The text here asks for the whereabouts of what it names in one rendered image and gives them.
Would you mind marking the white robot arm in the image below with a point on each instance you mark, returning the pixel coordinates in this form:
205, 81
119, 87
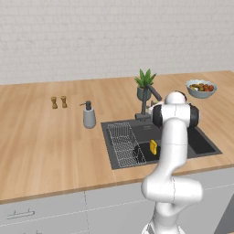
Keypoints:
170, 143

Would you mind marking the yellow sponge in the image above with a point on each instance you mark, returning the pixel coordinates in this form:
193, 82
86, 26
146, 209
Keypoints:
154, 147

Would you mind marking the dark grey sink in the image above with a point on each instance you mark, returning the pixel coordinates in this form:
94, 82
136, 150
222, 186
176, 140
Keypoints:
201, 143

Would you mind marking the dark grey tap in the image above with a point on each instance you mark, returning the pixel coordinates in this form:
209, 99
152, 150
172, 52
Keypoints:
143, 109

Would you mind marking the grey soap dispenser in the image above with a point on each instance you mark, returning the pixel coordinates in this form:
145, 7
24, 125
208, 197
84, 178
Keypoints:
89, 118

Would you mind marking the green plant in grey pot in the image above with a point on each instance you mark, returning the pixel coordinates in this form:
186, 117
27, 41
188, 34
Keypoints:
145, 79

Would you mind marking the brown wooden shaker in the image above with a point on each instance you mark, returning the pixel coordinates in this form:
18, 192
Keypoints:
54, 103
64, 101

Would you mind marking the grey bowl of fruit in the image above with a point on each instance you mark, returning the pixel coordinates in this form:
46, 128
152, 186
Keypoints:
201, 91

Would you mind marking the grey cupboard front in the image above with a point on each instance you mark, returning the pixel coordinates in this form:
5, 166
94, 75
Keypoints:
216, 189
115, 210

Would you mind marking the grey drawer front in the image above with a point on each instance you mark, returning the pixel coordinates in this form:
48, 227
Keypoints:
55, 210

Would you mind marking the dark grey appliance panel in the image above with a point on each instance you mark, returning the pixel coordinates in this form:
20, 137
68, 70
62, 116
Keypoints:
227, 221

